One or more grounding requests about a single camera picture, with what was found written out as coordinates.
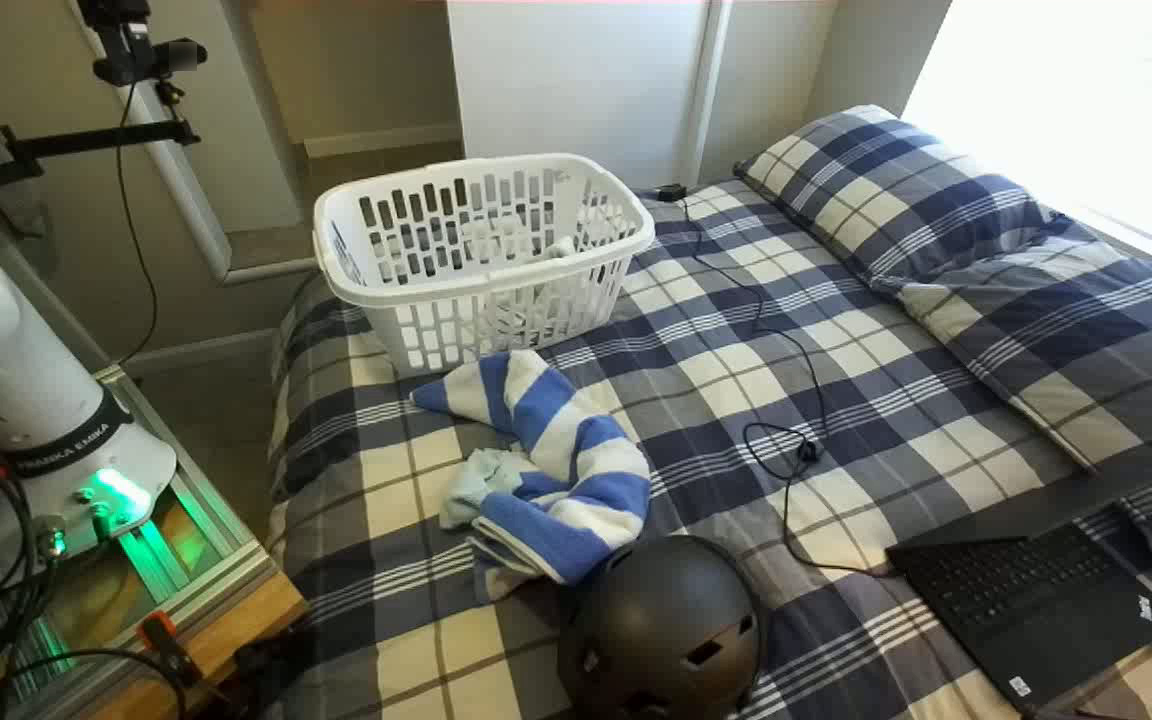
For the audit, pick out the blue white striped towel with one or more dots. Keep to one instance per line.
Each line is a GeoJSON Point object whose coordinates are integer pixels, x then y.
{"type": "Point", "coordinates": [579, 499]}

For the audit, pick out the black stand bar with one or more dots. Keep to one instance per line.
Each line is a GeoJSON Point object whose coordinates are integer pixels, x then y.
{"type": "Point", "coordinates": [97, 139]}

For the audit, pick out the light blue cloth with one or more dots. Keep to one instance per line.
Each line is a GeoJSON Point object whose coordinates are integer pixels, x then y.
{"type": "Point", "coordinates": [482, 479]}

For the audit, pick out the white closet door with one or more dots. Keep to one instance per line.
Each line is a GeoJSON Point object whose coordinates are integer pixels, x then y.
{"type": "Point", "coordinates": [579, 81]}

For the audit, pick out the small plaid pillow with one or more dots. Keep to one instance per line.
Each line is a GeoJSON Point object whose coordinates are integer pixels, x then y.
{"type": "Point", "coordinates": [1068, 335]}

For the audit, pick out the black laptop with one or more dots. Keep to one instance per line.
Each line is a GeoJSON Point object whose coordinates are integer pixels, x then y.
{"type": "Point", "coordinates": [1041, 601]}

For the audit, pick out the wooden table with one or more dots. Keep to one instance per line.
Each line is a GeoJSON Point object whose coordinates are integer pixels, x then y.
{"type": "Point", "coordinates": [237, 627]}

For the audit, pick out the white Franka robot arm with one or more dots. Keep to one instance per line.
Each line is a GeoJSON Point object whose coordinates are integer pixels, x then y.
{"type": "Point", "coordinates": [1, 361]}

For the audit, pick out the blue plaid bedspread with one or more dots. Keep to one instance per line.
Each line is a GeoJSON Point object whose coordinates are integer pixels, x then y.
{"type": "Point", "coordinates": [738, 351]}

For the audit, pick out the white window blinds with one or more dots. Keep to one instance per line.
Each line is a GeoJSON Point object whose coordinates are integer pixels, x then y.
{"type": "Point", "coordinates": [1080, 106]}

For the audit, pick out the black stereo camera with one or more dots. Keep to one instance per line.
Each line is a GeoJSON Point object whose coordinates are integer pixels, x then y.
{"type": "Point", "coordinates": [139, 56]}

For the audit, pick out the large plaid pillow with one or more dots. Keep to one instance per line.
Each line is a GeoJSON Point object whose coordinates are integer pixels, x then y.
{"type": "Point", "coordinates": [898, 187]}

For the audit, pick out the black helmet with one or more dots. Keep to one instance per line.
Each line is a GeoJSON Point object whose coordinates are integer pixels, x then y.
{"type": "Point", "coordinates": [660, 627]}

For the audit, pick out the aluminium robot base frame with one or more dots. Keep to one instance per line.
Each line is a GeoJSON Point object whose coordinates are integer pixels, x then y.
{"type": "Point", "coordinates": [188, 552]}

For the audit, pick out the white plastic laundry basket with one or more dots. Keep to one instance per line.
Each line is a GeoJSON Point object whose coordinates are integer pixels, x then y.
{"type": "Point", "coordinates": [336, 246]}

